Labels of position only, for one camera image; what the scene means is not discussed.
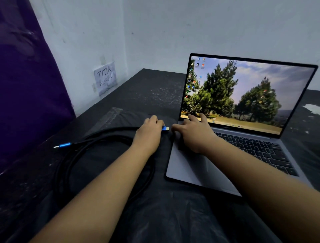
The person's left hand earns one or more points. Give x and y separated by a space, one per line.
148 136

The person's right hand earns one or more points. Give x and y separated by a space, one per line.
197 135

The grey laptop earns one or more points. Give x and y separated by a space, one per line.
250 95

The person's left forearm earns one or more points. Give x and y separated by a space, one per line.
100 195

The person's right forearm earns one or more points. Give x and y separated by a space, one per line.
262 187

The black plastic table cover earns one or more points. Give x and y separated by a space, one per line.
150 95

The white handwritten paper note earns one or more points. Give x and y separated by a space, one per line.
106 77

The purple cloth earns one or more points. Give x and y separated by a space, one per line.
25 87

